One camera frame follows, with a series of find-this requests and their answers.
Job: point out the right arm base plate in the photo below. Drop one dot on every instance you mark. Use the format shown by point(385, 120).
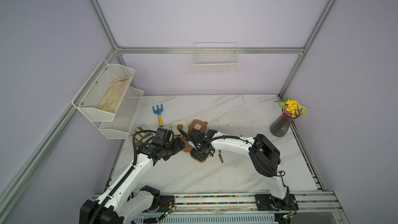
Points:
point(267, 202)

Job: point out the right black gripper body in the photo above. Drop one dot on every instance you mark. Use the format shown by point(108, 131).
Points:
point(200, 149)

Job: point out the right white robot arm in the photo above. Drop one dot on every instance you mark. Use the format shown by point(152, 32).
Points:
point(263, 154)

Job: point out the green beige glove on table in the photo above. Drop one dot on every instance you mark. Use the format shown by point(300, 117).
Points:
point(141, 135)

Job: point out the white wire wall basket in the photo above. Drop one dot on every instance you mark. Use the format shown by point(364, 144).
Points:
point(215, 63)

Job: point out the small brown clipper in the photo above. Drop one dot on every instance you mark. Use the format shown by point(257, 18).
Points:
point(220, 156)

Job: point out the brown case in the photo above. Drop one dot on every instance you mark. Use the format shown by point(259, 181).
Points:
point(198, 125)
point(195, 154)

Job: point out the white mesh upper shelf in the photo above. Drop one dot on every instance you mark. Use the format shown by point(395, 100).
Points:
point(90, 100)

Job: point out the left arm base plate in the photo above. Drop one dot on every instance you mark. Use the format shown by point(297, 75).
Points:
point(162, 204)

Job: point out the cream nail clipper case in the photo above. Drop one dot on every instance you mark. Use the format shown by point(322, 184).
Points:
point(179, 125)

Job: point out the white mesh shelf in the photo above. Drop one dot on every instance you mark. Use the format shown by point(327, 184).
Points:
point(121, 126)
point(90, 100)

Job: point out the white mesh lower shelf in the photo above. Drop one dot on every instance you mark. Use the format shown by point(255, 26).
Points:
point(121, 126)

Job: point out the blue yellow toy rake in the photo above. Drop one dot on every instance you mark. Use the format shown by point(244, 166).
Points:
point(158, 111)

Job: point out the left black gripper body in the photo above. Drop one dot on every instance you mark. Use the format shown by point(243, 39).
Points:
point(172, 148)

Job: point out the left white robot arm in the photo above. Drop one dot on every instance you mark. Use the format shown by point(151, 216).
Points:
point(118, 204)

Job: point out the aluminium frame rail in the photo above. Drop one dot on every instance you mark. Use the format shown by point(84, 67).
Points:
point(192, 50)

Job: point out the yellow flower bouquet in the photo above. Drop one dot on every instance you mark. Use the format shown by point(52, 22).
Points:
point(291, 108)

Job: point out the beige cloth glove in shelf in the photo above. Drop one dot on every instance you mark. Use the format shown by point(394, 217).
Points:
point(114, 94)

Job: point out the dark glass vase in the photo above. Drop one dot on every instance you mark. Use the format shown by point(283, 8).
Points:
point(281, 125)

